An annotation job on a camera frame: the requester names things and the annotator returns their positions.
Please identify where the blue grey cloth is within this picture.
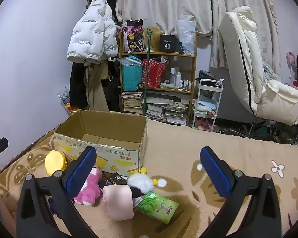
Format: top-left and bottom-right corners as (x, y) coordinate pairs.
(262, 61), (281, 82)

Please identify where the beige flower blanket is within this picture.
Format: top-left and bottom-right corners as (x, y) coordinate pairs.
(0, 119), (298, 238)

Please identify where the white puffer jacket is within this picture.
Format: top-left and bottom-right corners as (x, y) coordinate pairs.
(67, 0), (120, 62)

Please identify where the black box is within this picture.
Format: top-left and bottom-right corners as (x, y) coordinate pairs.
(160, 34), (180, 54)

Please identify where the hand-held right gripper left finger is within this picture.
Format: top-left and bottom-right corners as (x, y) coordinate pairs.
(16, 146), (100, 238)

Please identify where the patterned cartoon bag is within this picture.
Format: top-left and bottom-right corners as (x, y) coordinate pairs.
(123, 19), (144, 53)

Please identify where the pink cloth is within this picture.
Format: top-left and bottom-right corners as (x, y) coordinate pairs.
(195, 119), (214, 131)

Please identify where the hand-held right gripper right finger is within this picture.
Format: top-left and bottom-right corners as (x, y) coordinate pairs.
(200, 146), (282, 238)

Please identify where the red gift bag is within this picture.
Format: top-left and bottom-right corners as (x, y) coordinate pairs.
(141, 59), (167, 88)

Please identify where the black hanging coat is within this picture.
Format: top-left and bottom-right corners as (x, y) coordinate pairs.
(70, 61), (90, 109)
(103, 59), (122, 112)

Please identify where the printed cardboard box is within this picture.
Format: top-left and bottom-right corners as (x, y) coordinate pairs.
(54, 109), (148, 176)

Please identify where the teal paper bag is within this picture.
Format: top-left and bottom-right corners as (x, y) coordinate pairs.
(120, 56), (143, 92)

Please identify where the pink fan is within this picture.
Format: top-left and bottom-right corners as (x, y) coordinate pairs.
(285, 52), (298, 85)

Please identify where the floral curtain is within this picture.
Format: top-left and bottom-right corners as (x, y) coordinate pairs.
(117, 0), (213, 36)
(210, 0), (281, 75)

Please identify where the light blue folded cloth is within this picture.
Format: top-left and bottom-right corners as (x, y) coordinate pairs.
(197, 101), (218, 112)

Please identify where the pink roll cake plush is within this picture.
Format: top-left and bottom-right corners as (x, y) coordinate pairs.
(103, 185), (134, 222)

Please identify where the pink bear plush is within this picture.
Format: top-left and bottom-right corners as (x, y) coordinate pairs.
(73, 165), (103, 207)

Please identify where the black bag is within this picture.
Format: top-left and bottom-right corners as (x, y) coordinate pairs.
(199, 69), (216, 81)

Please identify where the group of cosmetic bottles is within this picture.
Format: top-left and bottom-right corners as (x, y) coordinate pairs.
(164, 67), (193, 90)

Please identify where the black tissue packet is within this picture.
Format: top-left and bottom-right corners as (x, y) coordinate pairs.
(99, 172), (129, 189)

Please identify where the small stack of books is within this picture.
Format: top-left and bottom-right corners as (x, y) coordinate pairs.
(122, 91), (144, 116)

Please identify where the large pile of books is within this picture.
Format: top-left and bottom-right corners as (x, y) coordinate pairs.
(145, 92), (190, 126)

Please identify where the beige hanging coat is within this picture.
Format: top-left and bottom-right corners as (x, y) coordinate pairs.
(83, 61), (113, 112)

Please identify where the black and white panda plush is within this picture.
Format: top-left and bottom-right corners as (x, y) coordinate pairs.
(127, 174), (154, 205)

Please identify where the wooden shelf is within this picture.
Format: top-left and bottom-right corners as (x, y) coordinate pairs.
(119, 31), (198, 127)

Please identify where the purple plush toy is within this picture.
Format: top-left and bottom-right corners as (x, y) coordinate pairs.
(48, 196), (62, 215)

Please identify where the clear plastic bag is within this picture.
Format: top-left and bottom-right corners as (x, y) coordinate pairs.
(176, 20), (196, 55)

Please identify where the yellow round plush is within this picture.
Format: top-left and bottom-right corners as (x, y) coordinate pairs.
(45, 150), (69, 176)

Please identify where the green pole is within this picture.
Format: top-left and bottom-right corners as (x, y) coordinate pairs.
(142, 30), (151, 117)

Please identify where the yellow wig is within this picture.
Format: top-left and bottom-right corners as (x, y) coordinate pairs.
(142, 27), (163, 53)

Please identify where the white recliner chair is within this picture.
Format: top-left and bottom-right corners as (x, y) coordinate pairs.
(219, 5), (298, 127)

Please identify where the crumpled plastic bag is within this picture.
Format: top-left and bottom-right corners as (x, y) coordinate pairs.
(58, 86), (71, 106)

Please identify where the person's left forearm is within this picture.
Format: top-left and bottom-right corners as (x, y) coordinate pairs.
(0, 181), (16, 238)

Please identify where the green tissue packet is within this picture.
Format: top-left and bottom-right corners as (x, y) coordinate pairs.
(136, 191), (180, 225)

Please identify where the white trolley cart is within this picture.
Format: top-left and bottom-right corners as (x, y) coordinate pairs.
(192, 78), (224, 131)

